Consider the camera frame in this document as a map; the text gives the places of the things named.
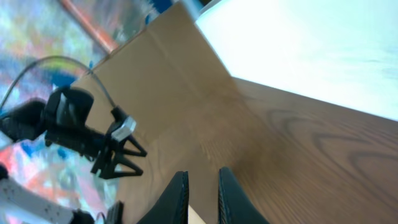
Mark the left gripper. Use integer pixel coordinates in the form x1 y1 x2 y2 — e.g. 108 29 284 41
45 126 147 180

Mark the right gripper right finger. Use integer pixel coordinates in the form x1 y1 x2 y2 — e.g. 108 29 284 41
218 167 269 224

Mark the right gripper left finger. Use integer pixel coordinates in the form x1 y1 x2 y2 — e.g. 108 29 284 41
138 171 189 224

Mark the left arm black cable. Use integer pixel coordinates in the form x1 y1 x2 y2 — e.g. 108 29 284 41
0 55 125 122

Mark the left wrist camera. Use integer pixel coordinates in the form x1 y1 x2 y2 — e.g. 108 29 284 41
110 116 137 142

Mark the orange pole in background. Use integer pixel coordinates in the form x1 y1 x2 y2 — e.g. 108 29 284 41
59 0 119 54

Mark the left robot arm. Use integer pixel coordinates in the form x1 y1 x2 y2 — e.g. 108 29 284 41
1 86 147 224

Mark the open cardboard box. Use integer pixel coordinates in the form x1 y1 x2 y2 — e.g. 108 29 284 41
188 205 206 224

